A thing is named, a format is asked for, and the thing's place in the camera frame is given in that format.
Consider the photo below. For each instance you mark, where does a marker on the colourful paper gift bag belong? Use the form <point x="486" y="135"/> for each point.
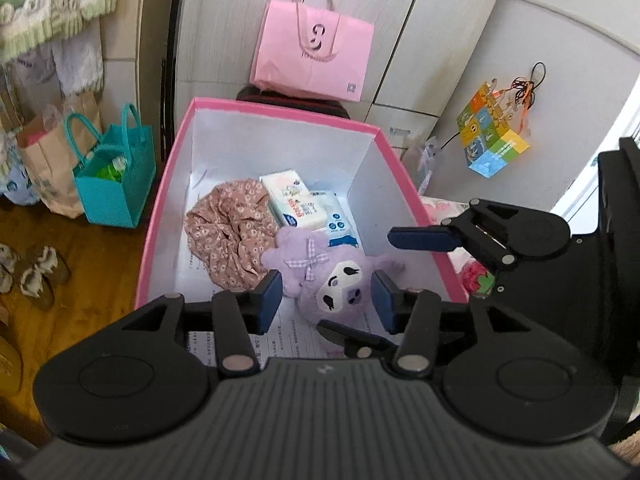
<point x="495" y="145"/>

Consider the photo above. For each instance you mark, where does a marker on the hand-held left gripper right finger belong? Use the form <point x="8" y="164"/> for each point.
<point x="382" y="300"/>

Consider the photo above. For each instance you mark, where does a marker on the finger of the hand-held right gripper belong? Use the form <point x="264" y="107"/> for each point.
<point x="420" y="238"/>
<point x="360" y="342"/>

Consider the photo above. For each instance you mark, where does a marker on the purple plush toy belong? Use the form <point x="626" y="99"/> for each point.
<point x="340" y="275"/>

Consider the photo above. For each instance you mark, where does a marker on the small white wipes pack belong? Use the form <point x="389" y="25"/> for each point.
<point x="295" y="200"/>

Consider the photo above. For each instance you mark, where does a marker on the light blue cloth bag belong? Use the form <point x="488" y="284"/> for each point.
<point x="15" y="180"/>

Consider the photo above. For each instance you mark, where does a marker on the large blue white wipes pack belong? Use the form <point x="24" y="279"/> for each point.
<point x="337" y="220"/>

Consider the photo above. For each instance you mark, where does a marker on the black clothes rack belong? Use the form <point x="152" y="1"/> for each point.
<point x="169" y="60"/>

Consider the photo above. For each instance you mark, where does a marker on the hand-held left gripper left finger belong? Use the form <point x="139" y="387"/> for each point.
<point x="270" y="300"/>

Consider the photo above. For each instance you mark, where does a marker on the pink cardboard box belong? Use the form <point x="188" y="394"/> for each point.
<point x="157" y="220"/>

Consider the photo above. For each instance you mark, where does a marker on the brown paper bag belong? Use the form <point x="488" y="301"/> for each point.
<point x="50" y="170"/>

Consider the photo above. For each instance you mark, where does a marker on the white green fleece pajama jacket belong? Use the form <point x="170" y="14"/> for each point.
<point x="50" y="5"/>

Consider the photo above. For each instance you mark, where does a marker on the grey wooden wardrobe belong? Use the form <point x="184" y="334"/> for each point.
<point x="410" y="35"/>

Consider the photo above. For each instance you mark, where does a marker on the white fleece pajama pants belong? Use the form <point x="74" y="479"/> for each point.
<point x="80" y="60"/>

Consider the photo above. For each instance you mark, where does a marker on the clear plastic gift bag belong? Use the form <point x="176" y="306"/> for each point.
<point x="427" y="160"/>

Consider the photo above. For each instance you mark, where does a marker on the brown white fuzzy slipper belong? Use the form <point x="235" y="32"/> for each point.
<point x="6" y="270"/>
<point x="42" y="275"/>

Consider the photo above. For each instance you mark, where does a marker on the teal tote bag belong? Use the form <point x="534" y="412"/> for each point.
<point x="115" y="195"/>

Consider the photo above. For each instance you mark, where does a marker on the beige wooden board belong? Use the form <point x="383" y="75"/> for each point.
<point x="130" y="35"/>

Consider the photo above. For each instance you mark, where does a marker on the black suitcase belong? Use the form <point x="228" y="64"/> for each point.
<point x="320" y="109"/>

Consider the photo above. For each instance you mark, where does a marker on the pink tote bag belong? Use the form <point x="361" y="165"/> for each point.
<point x="310" y="45"/>

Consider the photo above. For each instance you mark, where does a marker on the green white packet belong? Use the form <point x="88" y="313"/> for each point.
<point x="112" y="169"/>

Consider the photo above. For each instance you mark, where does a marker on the brown floral scrunchie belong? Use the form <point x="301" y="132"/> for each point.
<point x="220" y="230"/>

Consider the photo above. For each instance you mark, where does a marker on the printed paper sheet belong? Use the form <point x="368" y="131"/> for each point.
<point x="295" y="345"/>

